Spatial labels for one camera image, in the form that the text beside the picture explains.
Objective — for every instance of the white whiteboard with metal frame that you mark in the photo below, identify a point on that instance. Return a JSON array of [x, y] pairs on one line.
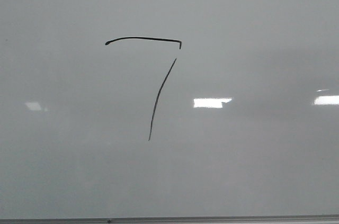
[[168, 108]]

